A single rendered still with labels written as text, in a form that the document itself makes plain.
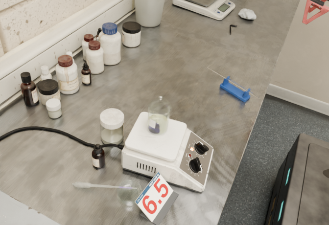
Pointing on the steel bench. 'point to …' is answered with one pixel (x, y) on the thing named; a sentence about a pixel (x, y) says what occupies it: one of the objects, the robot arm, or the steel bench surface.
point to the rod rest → (244, 96)
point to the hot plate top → (172, 135)
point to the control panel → (204, 159)
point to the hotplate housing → (162, 167)
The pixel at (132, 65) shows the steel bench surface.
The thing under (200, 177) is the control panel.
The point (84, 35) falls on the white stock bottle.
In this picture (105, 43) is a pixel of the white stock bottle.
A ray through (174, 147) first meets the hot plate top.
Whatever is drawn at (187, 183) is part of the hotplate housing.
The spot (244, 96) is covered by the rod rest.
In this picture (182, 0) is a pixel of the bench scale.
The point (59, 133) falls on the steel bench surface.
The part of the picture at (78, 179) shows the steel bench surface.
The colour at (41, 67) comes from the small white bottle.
